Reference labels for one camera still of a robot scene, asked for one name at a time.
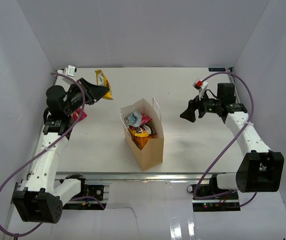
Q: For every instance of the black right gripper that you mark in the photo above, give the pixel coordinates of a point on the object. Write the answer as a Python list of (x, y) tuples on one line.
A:
[(190, 114)]

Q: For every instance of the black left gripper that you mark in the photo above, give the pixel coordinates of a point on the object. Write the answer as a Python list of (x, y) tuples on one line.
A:
[(92, 93)]

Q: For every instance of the small yellow snack packet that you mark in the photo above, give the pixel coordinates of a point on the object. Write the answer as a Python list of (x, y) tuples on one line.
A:
[(102, 80)]

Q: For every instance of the magenta small snack packet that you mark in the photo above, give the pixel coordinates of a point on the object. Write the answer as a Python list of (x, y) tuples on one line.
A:
[(79, 114)]

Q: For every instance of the small blue silver packet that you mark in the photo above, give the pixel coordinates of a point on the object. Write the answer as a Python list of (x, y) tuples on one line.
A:
[(134, 119)]

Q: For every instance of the dark brown M&M's packet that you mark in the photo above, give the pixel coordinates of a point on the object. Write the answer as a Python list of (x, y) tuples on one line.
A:
[(149, 129)]

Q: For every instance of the yellow M&M's packet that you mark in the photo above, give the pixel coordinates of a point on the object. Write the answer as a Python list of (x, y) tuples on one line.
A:
[(138, 131)]

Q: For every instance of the pink candy packet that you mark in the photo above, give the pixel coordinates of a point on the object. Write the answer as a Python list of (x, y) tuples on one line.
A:
[(145, 119)]

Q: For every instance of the orange yellow snack multipack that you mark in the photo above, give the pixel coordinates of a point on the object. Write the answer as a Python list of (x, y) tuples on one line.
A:
[(141, 142)]

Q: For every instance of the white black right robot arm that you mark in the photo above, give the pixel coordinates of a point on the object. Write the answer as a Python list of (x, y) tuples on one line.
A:
[(261, 168)]

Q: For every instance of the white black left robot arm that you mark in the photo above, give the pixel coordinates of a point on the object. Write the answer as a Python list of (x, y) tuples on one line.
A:
[(39, 201)]

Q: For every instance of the brown paper bag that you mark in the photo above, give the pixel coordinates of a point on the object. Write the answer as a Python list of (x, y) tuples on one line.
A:
[(152, 154)]

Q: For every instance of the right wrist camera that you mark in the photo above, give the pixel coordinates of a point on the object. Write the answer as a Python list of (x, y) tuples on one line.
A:
[(201, 87)]

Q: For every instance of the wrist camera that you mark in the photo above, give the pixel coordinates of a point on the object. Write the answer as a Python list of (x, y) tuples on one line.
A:
[(69, 70), (201, 87)]

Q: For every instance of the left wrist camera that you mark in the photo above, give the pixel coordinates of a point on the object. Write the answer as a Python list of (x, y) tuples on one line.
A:
[(69, 70)]

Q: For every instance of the aluminium front rail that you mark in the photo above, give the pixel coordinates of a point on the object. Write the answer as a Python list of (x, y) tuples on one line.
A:
[(134, 176)]

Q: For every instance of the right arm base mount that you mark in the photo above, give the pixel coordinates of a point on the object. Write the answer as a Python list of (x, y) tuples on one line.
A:
[(223, 203)]

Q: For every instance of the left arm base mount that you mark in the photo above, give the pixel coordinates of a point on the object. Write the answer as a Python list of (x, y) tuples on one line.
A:
[(96, 191)]

